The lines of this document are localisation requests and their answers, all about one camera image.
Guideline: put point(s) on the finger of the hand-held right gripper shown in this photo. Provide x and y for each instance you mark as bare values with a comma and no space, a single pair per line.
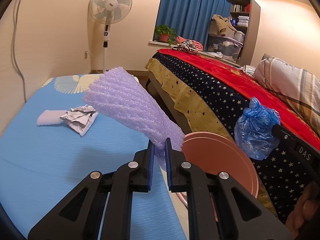
281,132

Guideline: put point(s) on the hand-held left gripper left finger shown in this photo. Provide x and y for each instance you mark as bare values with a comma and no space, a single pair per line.
150,165

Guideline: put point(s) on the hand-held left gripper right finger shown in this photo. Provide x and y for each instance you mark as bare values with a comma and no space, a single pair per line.
168,165

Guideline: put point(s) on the blue plastic bag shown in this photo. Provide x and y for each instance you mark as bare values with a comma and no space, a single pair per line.
255,130

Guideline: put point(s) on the pink round bin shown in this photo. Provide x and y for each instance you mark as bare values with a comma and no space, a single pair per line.
212,155

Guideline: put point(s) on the large purple bubble wrap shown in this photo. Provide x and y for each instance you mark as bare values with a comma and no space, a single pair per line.
130,105

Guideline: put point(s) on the person's right hand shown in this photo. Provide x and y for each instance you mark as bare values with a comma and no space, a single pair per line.
307,210

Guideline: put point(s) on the plaid pillow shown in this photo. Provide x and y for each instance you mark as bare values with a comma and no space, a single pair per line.
287,80

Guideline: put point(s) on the plaid cloth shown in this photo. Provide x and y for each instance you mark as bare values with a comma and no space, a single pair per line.
247,70

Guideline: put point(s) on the dark star-print blanket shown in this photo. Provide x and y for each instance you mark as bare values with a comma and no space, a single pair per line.
212,97

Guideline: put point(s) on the grey headboard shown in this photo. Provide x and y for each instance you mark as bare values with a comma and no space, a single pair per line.
265,56

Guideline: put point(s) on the red blanket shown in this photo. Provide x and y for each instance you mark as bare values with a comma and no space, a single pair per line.
225,72

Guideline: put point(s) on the crumpled silver wrapper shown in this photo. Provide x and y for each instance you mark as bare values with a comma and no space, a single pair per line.
80,120

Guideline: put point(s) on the blue patterned mat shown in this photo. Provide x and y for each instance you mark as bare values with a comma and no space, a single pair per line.
50,160

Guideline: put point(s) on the clear storage box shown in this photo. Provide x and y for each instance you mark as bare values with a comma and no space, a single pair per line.
225,47

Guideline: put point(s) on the small purple foam sheet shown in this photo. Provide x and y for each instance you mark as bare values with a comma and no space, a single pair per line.
48,117

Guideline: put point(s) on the black white striped garment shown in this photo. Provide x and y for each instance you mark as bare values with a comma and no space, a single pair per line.
187,46

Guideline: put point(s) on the pink cloth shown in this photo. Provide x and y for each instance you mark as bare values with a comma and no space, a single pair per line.
197,45

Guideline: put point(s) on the beige jacket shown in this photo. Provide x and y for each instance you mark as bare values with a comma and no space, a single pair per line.
221,23

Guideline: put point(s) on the potted green plant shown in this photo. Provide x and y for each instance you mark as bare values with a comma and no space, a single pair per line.
163,33

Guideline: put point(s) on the bookshelf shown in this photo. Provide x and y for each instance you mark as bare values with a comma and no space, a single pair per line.
240,7

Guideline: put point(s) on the blue curtain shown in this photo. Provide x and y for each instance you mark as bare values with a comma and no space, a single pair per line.
190,12

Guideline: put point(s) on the white standing fan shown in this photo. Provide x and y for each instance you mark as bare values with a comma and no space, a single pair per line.
110,5

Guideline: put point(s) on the grey bed frame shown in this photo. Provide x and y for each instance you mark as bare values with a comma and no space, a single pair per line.
162,92

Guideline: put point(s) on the white wall outlet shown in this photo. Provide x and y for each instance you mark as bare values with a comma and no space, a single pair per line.
86,54

